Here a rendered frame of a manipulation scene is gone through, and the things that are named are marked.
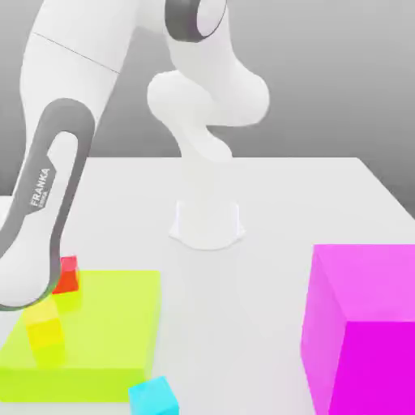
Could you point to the small red cube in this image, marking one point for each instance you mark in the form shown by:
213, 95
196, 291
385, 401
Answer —
67, 275

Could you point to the small yellow cube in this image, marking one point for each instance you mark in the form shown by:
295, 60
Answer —
43, 327

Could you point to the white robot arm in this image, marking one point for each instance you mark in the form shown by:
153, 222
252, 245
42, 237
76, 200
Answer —
65, 81

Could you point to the small cyan cube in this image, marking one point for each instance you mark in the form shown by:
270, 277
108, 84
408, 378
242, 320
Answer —
155, 397

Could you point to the large lime green box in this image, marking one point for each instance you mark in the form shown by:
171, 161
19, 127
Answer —
107, 324

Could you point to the large magenta box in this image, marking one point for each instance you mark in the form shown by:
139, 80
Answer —
366, 324

